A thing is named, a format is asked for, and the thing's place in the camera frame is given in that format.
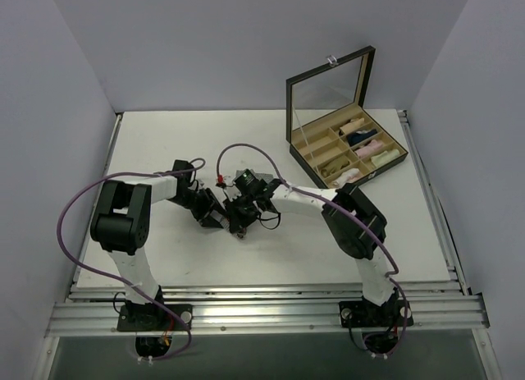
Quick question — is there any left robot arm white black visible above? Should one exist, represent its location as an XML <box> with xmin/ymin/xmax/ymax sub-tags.
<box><xmin>90</xmin><ymin>160</ymin><xmax>227</xmax><ymax>330</ymax></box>

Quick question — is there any aluminium mounting rail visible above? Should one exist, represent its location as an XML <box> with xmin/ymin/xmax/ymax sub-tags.
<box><xmin>46</xmin><ymin>280</ymin><xmax>490</xmax><ymax>337</ymax></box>

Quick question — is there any purple cable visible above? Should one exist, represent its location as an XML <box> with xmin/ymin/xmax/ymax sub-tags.
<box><xmin>57</xmin><ymin>157</ymin><xmax>206</xmax><ymax>363</ymax></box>
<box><xmin>215</xmin><ymin>144</ymin><xmax>413</xmax><ymax>356</ymax></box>

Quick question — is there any navy rolled underwear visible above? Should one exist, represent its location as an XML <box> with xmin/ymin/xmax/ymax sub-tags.
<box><xmin>346</xmin><ymin>129</ymin><xmax>377</xmax><ymax>147</ymax></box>

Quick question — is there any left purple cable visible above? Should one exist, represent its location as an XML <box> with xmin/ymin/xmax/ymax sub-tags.
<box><xmin>57</xmin><ymin>157</ymin><xmax>206</xmax><ymax>363</ymax></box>

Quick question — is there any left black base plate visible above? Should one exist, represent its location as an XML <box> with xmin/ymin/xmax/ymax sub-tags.
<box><xmin>116</xmin><ymin>304</ymin><xmax>194</xmax><ymax>332</ymax></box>

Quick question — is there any grey striped underwear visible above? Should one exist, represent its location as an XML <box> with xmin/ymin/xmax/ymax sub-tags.
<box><xmin>217</xmin><ymin>169</ymin><xmax>281</xmax><ymax>239</ymax></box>

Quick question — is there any tan rolled underwear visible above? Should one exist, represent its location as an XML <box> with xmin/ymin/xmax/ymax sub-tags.
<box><xmin>320</xmin><ymin>155</ymin><xmax>350</xmax><ymax>178</ymax></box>

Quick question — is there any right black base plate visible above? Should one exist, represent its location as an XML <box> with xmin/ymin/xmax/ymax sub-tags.
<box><xmin>338</xmin><ymin>300</ymin><xmax>404</xmax><ymax>328</ymax></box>

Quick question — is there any black compartment storage box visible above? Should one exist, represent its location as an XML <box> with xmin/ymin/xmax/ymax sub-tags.
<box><xmin>285</xmin><ymin>46</ymin><xmax>409</xmax><ymax>189</ymax></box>

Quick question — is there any beige rolled underwear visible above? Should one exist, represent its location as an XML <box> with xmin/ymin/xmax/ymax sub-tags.
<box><xmin>339</xmin><ymin>117</ymin><xmax>365</xmax><ymax>136</ymax></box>

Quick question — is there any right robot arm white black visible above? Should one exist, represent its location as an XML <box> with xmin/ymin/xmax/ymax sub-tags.
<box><xmin>217</xmin><ymin>170</ymin><xmax>399</xmax><ymax>325</ymax></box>

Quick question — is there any pale green rolled underwear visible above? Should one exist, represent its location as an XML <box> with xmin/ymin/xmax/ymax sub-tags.
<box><xmin>370</xmin><ymin>149</ymin><xmax>400</xmax><ymax>168</ymax></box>

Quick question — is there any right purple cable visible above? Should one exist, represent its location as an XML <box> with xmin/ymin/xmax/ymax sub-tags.
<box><xmin>215</xmin><ymin>144</ymin><xmax>413</xmax><ymax>356</ymax></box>

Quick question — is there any light pink rolled underwear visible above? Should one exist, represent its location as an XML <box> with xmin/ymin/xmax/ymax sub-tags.
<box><xmin>331</xmin><ymin>168</ymin><xmax>362</xmax><ymax>189</ymax></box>

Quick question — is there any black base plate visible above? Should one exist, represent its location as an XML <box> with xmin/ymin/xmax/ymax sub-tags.
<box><xmin>338</xmin><ymin>300</ymin><xmax>404</xmax><ymax>328</ymax></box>
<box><xmin>116</xmin><ymin>304</ymin><xmax>194</xmax><ymax>332</ymax></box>

